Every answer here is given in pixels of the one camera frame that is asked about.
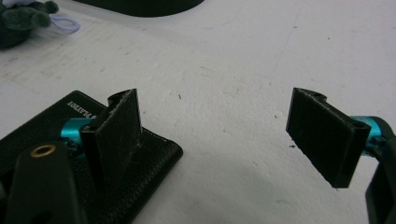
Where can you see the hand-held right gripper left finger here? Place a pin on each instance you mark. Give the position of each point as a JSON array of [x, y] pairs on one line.
[[116, 133]]

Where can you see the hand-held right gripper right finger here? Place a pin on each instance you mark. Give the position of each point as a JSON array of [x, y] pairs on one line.
[[323, 137]]

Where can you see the pale purple elastic loop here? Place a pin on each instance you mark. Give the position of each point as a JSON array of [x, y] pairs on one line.
[[63, 24]]

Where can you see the black round object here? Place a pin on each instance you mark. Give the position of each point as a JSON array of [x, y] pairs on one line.
[[140, 6]]

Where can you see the dark green plush toy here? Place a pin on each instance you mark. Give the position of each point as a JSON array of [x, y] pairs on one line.
[[23, 18]]

